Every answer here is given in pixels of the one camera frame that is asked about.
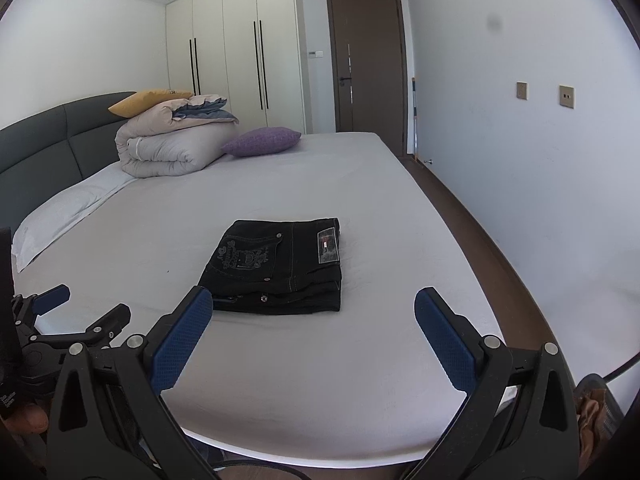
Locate black denim pants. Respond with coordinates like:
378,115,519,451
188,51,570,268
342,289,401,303
198,218,342,315

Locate beige wall switch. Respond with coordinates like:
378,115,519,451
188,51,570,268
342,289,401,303
516,81,528,101

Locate folded blue clothes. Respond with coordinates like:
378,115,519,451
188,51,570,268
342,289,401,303
168,94,239,125

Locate beige wall socket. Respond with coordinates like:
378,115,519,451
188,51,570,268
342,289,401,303
559,84,575,110

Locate yellow pillow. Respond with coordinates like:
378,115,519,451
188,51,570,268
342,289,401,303
108,89,193,119

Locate white pillow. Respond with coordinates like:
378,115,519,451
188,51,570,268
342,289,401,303
12,162,136,273

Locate brown door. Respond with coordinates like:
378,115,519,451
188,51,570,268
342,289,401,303
326,0,408,156

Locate folded beige duvet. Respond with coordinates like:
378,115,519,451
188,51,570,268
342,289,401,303
115,101,239,179

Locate dark grey headboard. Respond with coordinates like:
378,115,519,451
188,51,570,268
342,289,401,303
0,91,132,231

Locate cream wardrobe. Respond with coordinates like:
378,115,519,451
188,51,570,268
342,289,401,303
165,0,307,132

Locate person's left hand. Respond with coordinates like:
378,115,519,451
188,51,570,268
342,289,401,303
1,403,49,436

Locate purple pillow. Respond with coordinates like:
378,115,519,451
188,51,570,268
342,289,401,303
221,127,302,158

